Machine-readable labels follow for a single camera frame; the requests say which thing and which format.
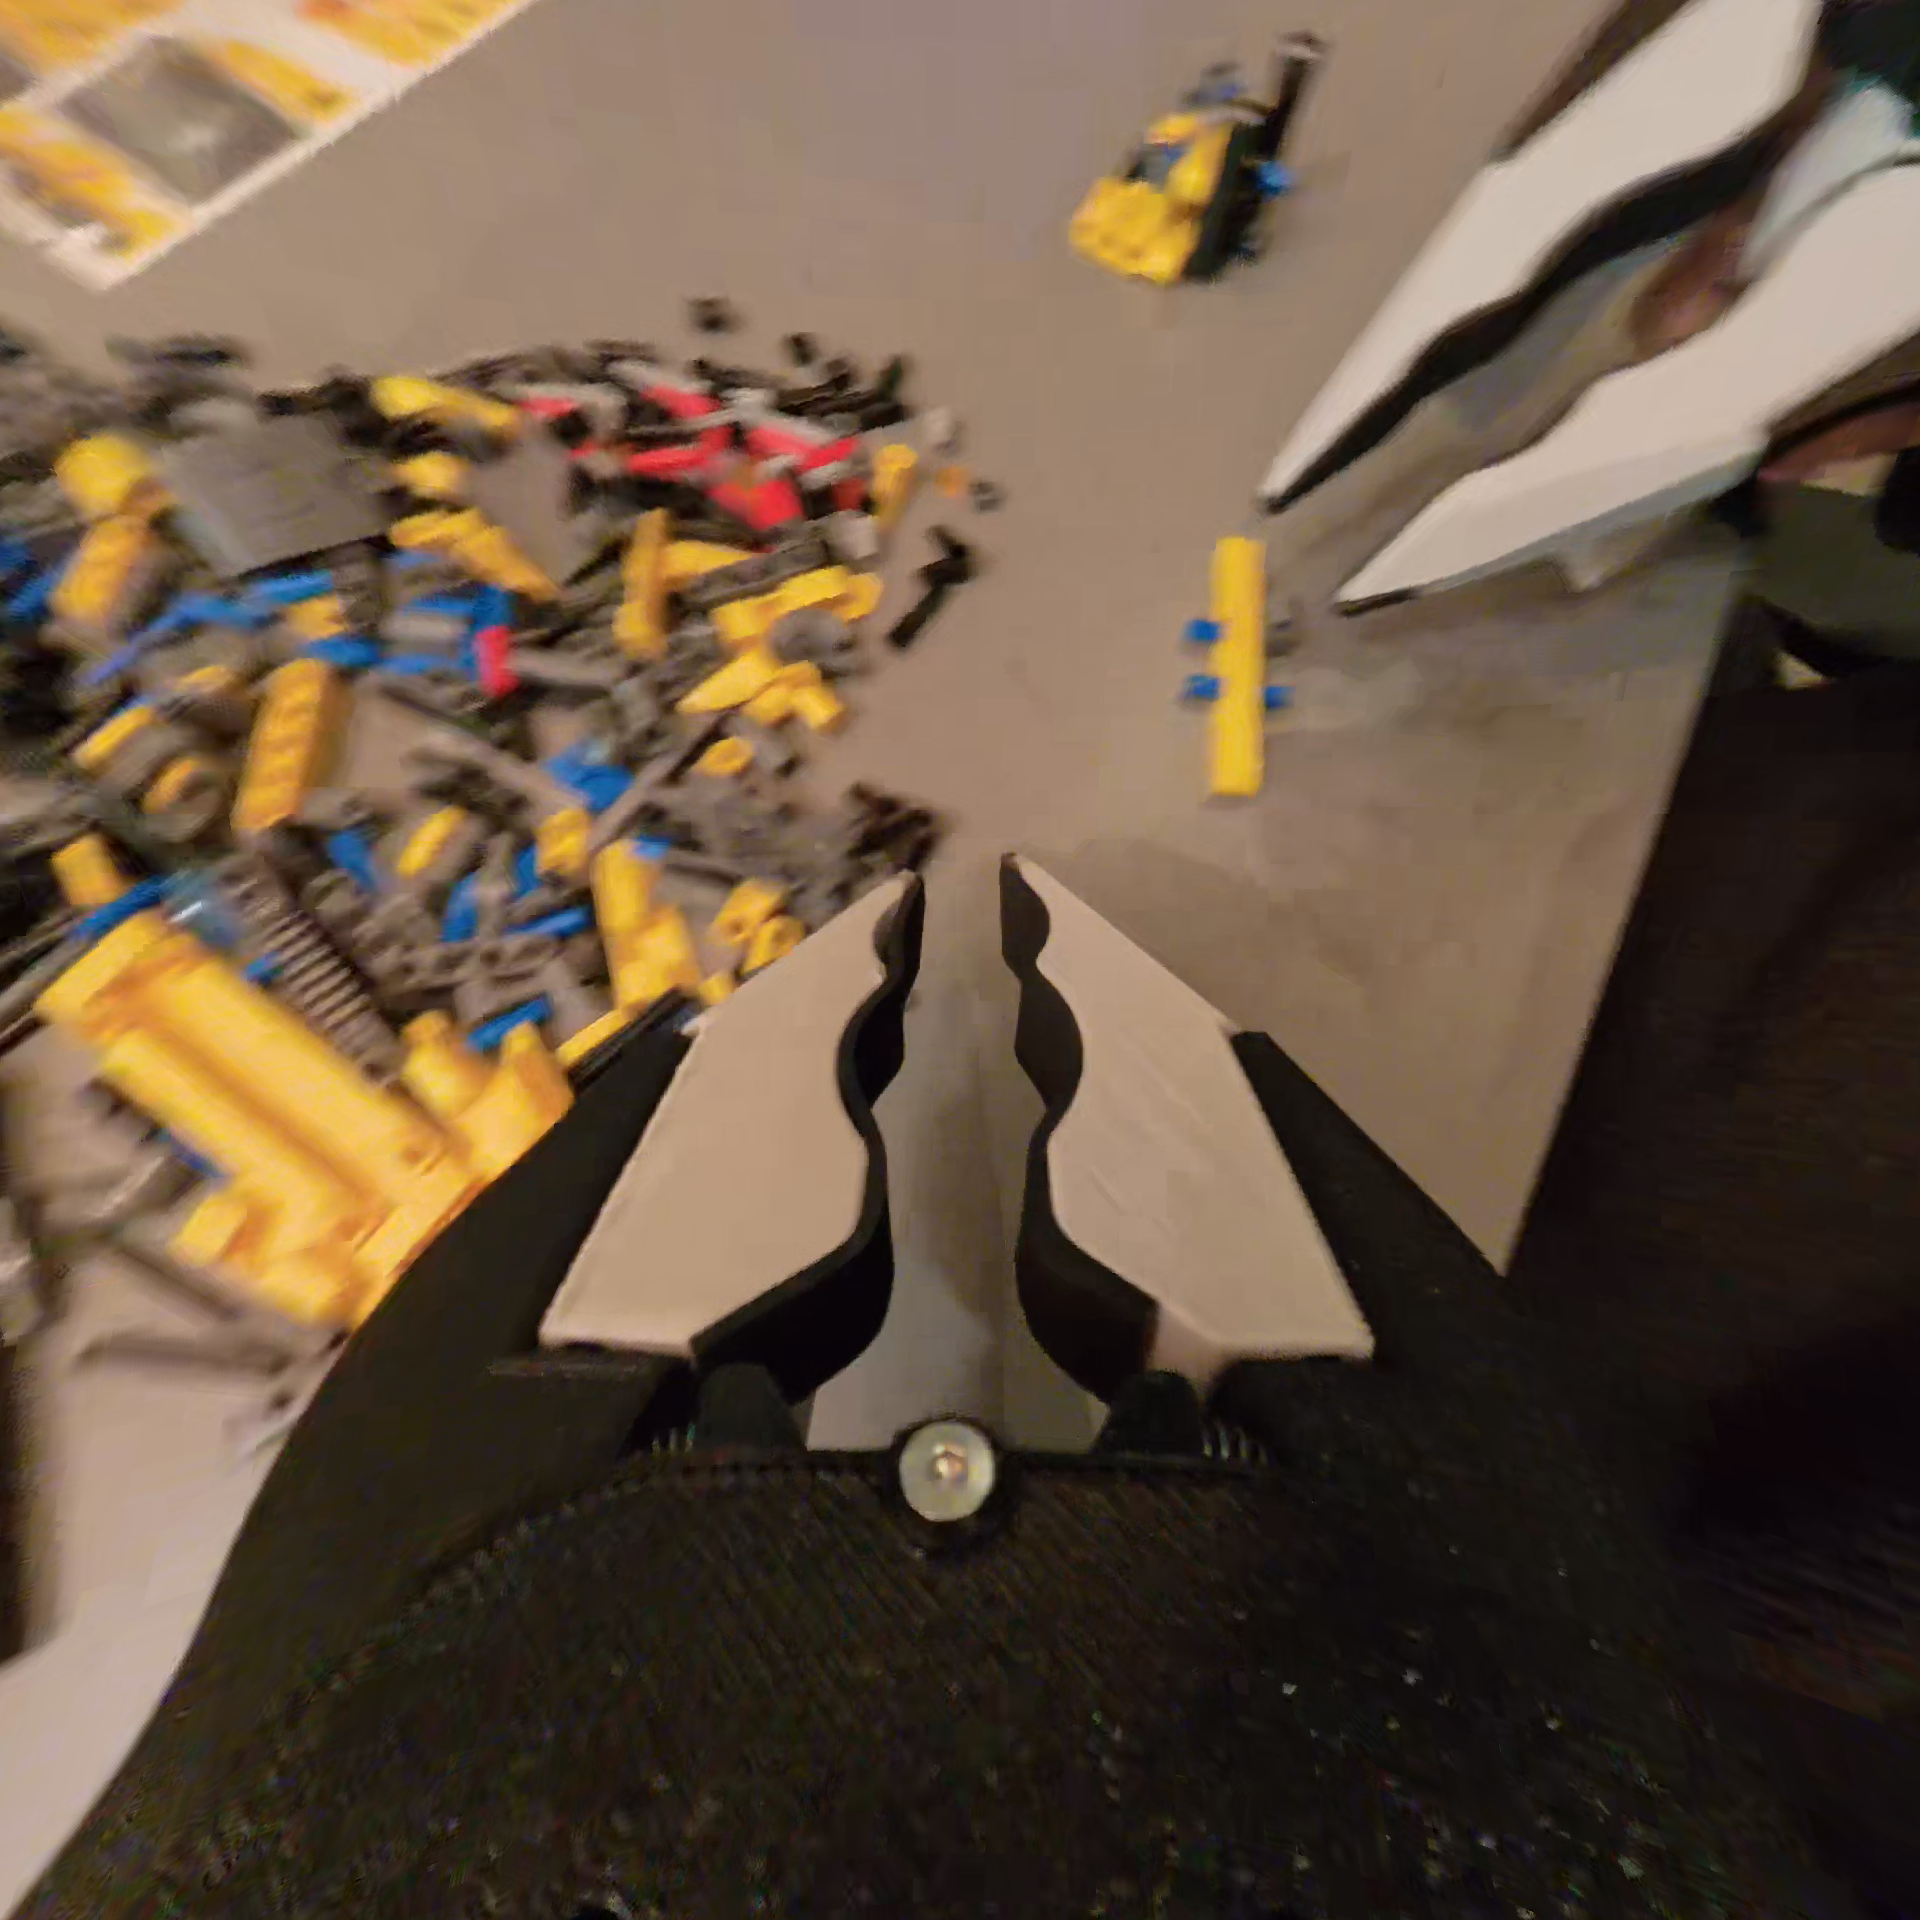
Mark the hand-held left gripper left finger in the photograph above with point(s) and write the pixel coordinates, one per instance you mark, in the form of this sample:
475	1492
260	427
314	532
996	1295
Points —
736	1184

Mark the small yellow toy subassembly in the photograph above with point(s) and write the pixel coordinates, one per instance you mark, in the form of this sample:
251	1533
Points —
1157	211

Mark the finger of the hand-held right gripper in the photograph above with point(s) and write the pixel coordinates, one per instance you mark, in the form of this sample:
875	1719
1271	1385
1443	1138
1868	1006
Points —
1677	402
1565	179

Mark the yellow toy beam with holes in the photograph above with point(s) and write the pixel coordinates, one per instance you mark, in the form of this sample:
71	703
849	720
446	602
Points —
1241	662

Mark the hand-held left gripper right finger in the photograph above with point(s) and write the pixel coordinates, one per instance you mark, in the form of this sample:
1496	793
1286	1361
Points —
1185	1184

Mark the pile of toy building parts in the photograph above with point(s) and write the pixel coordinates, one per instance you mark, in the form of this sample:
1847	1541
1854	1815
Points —
446	675

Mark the black toy connector pin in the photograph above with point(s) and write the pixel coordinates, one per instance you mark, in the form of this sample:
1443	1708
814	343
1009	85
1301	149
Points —
920	609

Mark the yellow grey sticker sheet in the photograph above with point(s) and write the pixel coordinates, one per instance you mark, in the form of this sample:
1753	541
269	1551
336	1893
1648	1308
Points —
179	116

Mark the blue toy connector pin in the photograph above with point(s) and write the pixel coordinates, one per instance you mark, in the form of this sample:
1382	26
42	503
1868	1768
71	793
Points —
1201	687
1201	631

